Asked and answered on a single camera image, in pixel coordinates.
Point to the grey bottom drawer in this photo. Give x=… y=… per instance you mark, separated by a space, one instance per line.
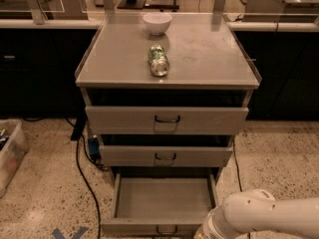
x=160 y=207

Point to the grey drawer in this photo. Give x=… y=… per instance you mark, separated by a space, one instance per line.
x=167 y=150
x=160 y=207
x=123 y=111

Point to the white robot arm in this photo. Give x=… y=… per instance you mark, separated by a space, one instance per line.
x=257 y=210

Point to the grey middle drawer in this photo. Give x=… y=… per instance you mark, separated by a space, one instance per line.
x=167 y=150

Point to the grey metal drawer cabinet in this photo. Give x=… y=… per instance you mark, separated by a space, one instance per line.
x=202 y=52

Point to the grey top drawer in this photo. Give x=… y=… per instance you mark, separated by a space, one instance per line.
x=123 y=111

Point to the blue power adapter box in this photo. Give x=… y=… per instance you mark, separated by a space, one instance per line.
x=93 y=146

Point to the green soda can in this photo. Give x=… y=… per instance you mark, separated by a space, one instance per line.
x=158 y=61

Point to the white ceramic bowl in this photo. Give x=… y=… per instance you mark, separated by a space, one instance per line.
x=157 y=22

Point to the clear plastic storage bin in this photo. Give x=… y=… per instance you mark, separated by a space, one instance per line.
x=13 y=147

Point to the black monitor stand base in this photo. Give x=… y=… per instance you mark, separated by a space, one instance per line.
x=132 y=4

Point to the white counter ledge rail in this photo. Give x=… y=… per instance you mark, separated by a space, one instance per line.
x=86 y=24

